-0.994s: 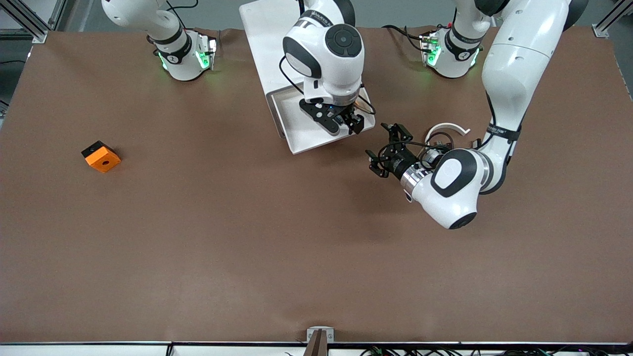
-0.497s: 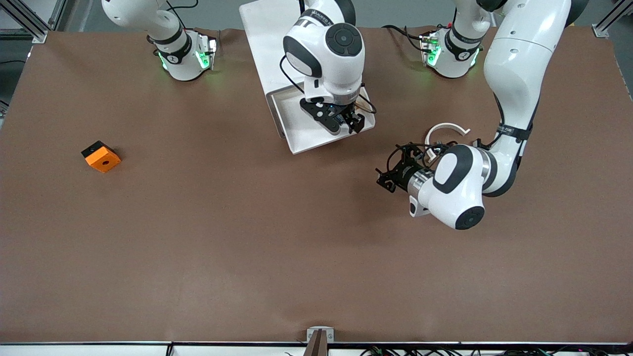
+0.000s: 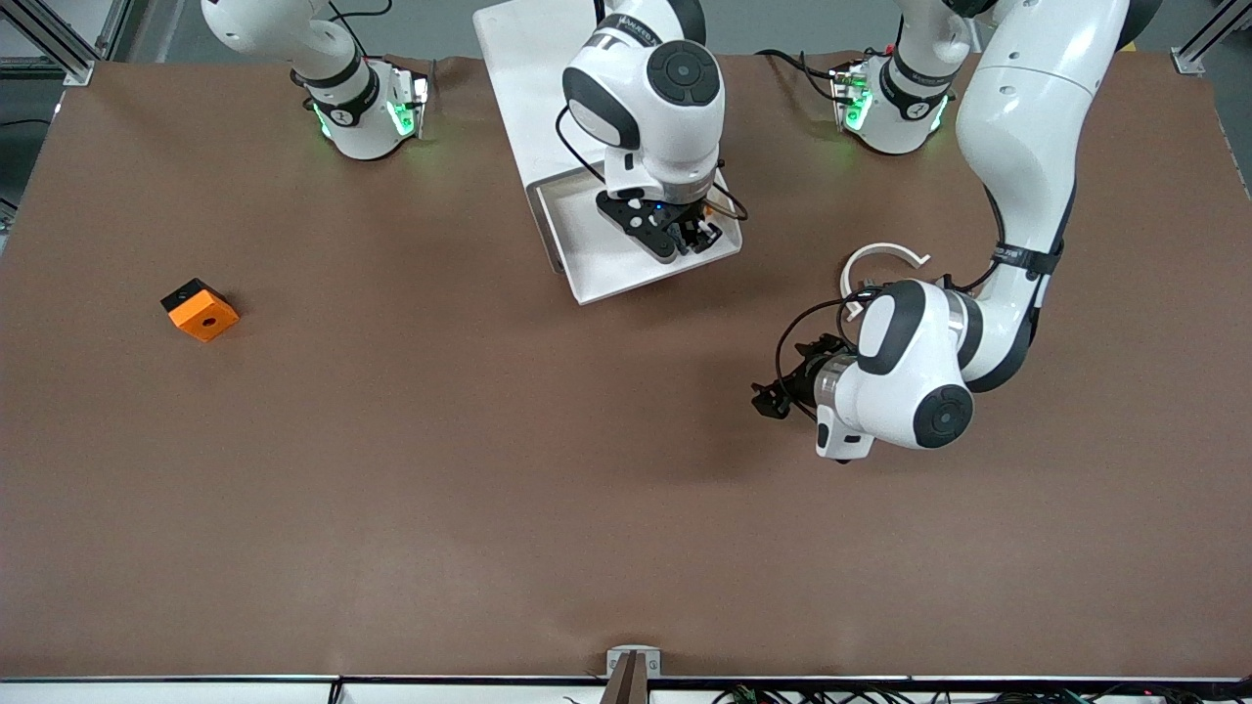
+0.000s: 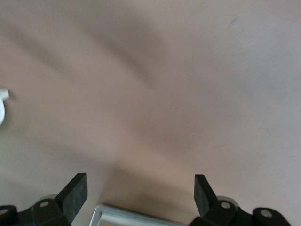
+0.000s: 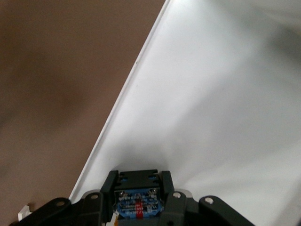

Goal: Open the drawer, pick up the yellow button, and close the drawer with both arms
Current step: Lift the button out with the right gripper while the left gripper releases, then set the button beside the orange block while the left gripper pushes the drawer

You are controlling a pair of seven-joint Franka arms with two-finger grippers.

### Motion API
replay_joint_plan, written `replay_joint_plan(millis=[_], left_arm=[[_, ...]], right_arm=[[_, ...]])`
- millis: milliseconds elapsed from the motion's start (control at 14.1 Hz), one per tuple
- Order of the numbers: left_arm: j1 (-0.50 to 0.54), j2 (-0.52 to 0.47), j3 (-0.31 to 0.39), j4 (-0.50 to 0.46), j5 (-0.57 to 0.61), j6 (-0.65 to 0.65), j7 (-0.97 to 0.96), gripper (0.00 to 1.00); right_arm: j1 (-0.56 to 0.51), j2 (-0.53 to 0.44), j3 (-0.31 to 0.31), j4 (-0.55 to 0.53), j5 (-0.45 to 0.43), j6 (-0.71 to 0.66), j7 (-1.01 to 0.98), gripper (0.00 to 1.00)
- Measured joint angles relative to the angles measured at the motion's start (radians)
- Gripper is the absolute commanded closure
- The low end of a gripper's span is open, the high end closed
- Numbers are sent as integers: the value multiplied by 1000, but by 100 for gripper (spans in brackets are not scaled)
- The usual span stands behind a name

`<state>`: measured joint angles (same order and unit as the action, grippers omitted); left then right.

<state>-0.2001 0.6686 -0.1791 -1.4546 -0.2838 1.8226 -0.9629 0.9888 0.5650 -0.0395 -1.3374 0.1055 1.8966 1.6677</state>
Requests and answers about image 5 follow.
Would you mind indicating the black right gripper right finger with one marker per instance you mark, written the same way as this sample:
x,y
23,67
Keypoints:
x,y
178,212

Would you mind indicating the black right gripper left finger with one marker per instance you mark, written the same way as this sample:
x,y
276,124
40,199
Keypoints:
x,y
89,212

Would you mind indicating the orange push button switch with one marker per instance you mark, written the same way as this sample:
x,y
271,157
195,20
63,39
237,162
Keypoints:
x,y
138,202

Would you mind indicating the brown table mat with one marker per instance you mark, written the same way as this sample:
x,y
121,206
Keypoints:
x,y
58,70

